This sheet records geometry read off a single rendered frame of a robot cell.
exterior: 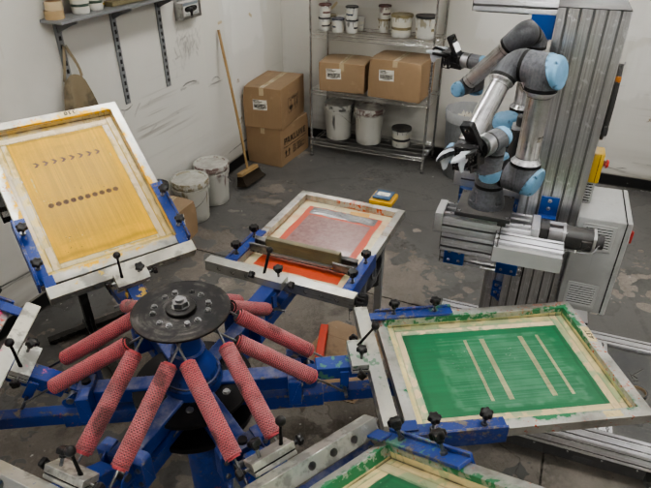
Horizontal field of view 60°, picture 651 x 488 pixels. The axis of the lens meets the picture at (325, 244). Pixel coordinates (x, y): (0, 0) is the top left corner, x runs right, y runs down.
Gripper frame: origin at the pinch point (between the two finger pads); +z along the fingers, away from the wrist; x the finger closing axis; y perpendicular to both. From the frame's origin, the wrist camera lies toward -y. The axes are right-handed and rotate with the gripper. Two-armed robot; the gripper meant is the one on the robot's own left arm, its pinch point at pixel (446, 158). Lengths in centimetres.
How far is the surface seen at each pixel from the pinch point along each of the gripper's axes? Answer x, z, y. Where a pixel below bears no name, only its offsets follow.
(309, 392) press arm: 22, 49, 72
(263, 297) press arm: 60, 35, 56
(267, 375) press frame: 30, 59, 62
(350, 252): 69, -23, 63
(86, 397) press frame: 60, 107, 55
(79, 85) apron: 280, -4, -3
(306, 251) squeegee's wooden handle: 73, 0, 54
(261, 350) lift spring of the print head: 24, 64, 46
